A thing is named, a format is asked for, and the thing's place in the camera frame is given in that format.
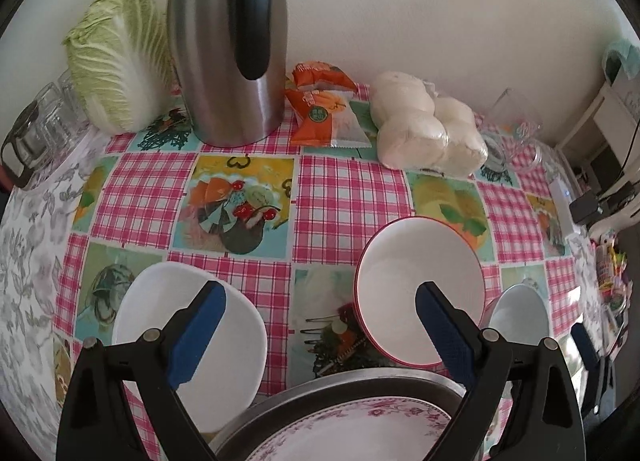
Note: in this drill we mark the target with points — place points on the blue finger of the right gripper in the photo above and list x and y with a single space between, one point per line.
588 354

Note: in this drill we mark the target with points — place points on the white lattice chair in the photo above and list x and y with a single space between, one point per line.
603 146

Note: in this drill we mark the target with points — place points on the white power strip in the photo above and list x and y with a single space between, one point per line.
561 198

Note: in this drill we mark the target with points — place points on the orange snack packet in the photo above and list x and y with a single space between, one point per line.
320 99

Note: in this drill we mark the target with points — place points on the strawberry pattern bowl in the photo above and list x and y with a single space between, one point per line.
394 263

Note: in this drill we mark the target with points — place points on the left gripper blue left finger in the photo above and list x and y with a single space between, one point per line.
190 330

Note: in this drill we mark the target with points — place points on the drinking glass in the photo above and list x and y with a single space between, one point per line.
63 120

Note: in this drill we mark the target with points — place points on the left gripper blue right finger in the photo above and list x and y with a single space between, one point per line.
451 331

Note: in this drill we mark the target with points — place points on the light blue bowl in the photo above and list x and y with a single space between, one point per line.
519 315

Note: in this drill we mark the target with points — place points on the bag of steamed buns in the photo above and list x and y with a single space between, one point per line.
421 129

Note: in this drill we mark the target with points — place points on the napa cabbage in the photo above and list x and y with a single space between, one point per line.
119 61

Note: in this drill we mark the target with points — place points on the stainless steel round plate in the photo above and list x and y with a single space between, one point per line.
253 426

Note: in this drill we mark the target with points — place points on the clear glass mug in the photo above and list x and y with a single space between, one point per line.
509 129

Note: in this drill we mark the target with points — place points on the stainless steel thermos jug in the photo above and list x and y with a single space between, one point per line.
229 58

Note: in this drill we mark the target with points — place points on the pile of small items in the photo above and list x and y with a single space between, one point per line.
615 288

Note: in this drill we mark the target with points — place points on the black power adapter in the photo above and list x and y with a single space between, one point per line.
586 208

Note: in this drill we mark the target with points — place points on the white square bowl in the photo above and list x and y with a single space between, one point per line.
218 363

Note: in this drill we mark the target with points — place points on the pink floral round plate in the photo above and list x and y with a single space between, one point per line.
372 428

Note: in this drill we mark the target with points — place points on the glass teapot black handle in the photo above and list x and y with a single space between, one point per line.
28 145

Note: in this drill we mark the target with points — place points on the checkered picture tablecloth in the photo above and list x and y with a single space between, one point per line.
286 226

